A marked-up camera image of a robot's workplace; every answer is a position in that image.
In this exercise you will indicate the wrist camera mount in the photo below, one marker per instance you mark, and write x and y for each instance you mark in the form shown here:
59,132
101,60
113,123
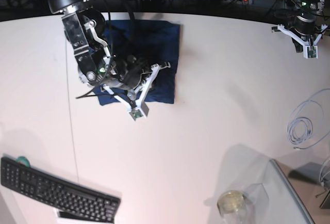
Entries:
309,43
136,106

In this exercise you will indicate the green tape roll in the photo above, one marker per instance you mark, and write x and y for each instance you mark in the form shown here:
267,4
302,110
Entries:
23,161

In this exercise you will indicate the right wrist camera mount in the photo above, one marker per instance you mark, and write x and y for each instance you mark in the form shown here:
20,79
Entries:
136,106

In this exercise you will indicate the clear tape roll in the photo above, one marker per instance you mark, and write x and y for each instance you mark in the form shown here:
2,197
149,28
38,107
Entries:
231,202

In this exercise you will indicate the dark blue t-shirt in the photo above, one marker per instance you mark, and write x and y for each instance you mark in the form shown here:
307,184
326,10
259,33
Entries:
149,43

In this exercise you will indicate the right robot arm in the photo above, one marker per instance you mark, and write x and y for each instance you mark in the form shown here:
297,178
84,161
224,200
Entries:
98,61

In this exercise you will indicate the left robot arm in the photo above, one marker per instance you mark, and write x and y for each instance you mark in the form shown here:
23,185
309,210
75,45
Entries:
314,7

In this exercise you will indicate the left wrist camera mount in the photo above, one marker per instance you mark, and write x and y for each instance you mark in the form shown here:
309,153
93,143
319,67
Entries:
309,43

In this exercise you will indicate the black computer keyboard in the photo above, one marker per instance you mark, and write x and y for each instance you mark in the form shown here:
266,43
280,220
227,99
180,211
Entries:
56,192

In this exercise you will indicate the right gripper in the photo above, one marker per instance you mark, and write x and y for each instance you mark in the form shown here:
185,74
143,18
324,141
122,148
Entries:
126,73

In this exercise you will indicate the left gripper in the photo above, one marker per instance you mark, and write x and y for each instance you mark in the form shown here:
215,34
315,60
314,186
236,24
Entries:
303,24

